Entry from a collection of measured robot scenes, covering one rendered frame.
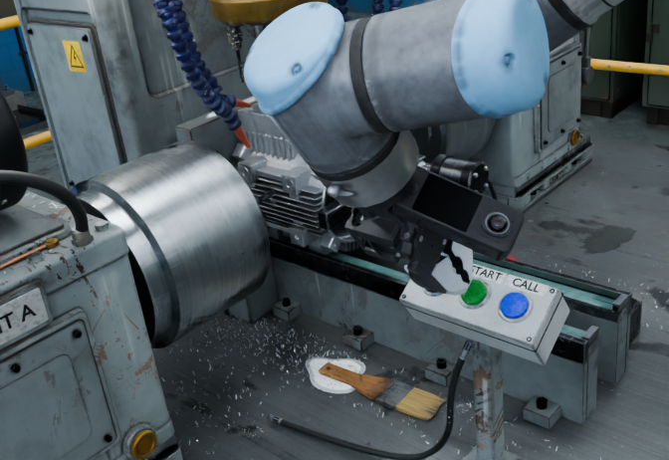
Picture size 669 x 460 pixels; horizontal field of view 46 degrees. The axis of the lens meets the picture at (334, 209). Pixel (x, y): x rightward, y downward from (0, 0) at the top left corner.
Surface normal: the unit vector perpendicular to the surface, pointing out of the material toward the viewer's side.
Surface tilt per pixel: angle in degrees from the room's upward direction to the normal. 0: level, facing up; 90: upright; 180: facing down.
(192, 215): 54
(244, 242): 84
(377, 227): 32
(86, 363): 90
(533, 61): 79
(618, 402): 0
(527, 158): 90
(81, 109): 90
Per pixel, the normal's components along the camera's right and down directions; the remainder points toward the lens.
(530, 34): 0.84, -0.06
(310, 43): -0.53, -0.54
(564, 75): 0.74, 0.21
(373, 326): -0.66, 0.38
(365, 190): 0.03, 0.77
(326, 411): -0.11, -0.90
